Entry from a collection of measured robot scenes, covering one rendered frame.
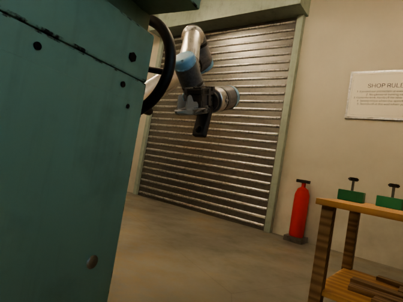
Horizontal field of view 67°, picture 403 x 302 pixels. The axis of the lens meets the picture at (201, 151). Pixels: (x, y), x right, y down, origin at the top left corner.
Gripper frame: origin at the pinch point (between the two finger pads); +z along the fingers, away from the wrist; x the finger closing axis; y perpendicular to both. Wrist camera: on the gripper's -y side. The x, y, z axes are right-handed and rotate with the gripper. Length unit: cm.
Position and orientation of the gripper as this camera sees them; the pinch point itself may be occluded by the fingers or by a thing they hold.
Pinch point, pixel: (178, 114)
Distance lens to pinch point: 92.6
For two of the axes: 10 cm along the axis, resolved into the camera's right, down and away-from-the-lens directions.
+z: -5.1, 2.3, -8.3
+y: -0.1, -9.6, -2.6
